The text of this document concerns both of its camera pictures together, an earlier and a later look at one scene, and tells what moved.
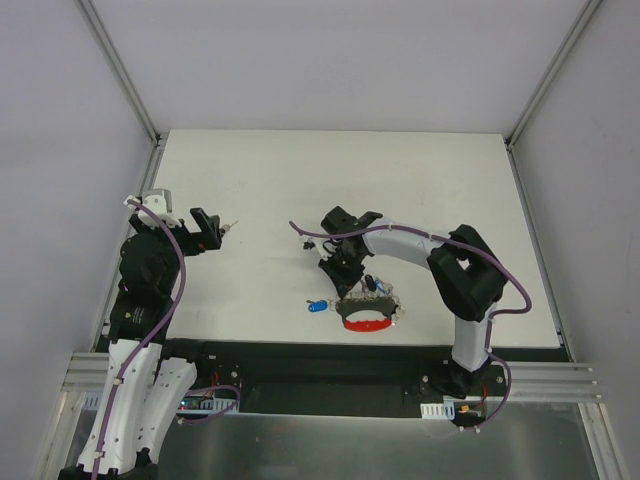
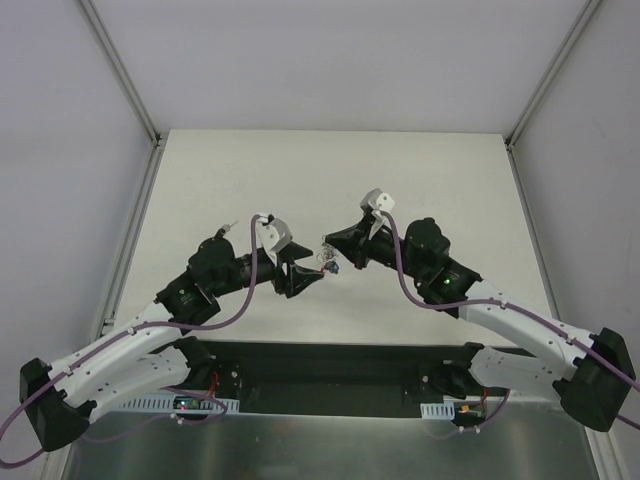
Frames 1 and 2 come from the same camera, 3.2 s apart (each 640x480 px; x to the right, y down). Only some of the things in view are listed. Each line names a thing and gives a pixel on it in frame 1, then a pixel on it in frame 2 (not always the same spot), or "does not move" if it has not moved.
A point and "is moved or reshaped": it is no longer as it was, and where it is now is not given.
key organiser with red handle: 383,304 is moved or reshaped
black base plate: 347,377 does not move
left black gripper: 198,233 to 286,272
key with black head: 226,227 does not move
